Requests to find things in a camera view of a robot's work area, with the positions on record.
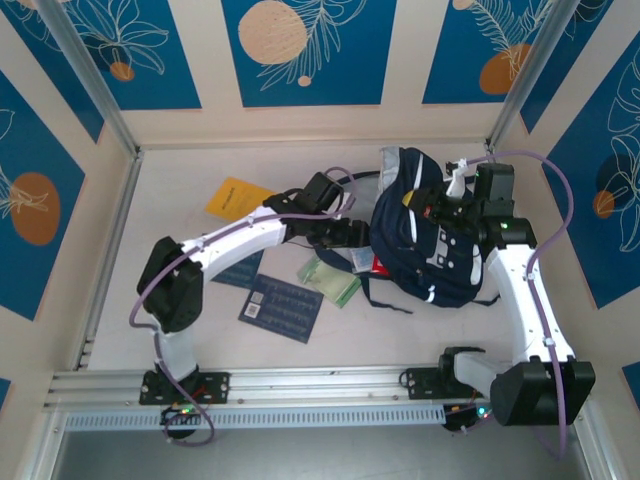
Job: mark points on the navy blue backpack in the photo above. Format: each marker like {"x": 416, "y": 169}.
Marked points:
{"x": 400, "y": 235}

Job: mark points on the green packet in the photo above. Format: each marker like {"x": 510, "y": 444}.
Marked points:
{"x": 330, "y": 282}

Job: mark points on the yellow book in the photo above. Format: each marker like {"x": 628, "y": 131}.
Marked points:
{"x": 230, "y": 197}

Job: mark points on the dark blue notebook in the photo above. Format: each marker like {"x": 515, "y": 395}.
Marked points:
{"x": 240, "y": 272}
{"x": 282, "y": 310}

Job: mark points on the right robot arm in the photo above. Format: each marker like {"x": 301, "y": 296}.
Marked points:
{"x": 520, "y": 300}

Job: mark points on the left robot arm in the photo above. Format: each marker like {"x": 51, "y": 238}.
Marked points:
{"x": 230, "y": 245}

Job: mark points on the red hang tag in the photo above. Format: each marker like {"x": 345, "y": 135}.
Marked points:
{"x": 381, "y": 266}

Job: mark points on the blue panel large beige circle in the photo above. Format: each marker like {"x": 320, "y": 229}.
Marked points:
{"x": 350, "y": 75}

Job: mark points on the blue panel orange circle fern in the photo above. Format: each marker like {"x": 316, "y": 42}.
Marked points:
{"x": 450, "y": 60}

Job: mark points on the blue panel small orange dot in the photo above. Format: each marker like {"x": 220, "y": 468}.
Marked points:
{"x": 150, "y": 85}

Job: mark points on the small circuit board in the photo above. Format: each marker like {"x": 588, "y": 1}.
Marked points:
{"x": 182, "y": 412}
{"x": 481, "y": 412}

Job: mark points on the blue panel orange oval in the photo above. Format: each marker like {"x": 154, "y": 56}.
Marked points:
{"x": 30, "y": 280}

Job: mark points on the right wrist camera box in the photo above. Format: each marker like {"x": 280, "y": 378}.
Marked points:
{"x": 457, "y": 185}

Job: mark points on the right aluminium frame post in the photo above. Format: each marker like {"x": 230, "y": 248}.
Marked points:
{"x": 530, "y": 70}

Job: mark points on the aluminium frame post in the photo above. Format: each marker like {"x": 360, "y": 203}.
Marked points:
{"x": 85, "y": 65}
{"x": 530, "y": 70}

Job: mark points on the right aluminium side rail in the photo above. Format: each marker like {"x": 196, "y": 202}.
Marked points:
{"x": 547, "y": 320}

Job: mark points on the aluminium side rail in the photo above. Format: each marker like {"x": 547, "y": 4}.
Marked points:
{"x": 120, "y": 220}
{"x": 547, "y": 320}

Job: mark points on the blue floral wall panel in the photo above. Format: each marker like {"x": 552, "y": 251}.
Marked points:
{"x": 590, "y": 45}
{"x": 50, "y": 65}

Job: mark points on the right black mount plate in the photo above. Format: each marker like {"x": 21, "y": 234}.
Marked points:
{"x": 420, "y": 382}

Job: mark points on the black mount plate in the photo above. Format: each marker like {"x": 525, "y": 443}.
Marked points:
{"x": 420, "y": 382}
{"x": 220, "y": 387}

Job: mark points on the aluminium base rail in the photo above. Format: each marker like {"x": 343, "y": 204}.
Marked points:
{"x": 320, "y": 385}

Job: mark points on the left aluminium side rail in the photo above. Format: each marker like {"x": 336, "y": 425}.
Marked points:
{"x": 120, "y": 220}

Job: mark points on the left black mount plate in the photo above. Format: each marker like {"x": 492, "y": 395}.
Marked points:
{"x": 220, "y": 387}

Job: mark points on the left aluminium frame post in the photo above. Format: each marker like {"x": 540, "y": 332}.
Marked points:
{"x": 85, "y": 65}

